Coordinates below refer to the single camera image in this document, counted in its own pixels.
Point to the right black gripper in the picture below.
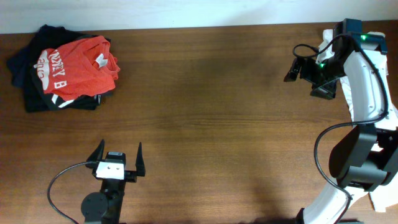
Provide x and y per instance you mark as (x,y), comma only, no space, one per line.
(327,90)

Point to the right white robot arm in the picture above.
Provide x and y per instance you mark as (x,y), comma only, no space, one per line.
(366,158)

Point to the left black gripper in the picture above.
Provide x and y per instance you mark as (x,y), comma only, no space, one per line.
(97,155)

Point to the white t-shirt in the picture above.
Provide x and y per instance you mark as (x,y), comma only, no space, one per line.
(383,196)

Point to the orange printed t-shirt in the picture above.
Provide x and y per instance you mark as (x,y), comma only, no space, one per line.
(77,71)

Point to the dark folded clothes pile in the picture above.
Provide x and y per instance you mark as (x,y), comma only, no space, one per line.
(21,65)

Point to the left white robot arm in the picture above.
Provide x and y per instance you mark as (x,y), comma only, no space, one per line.
(104,206)

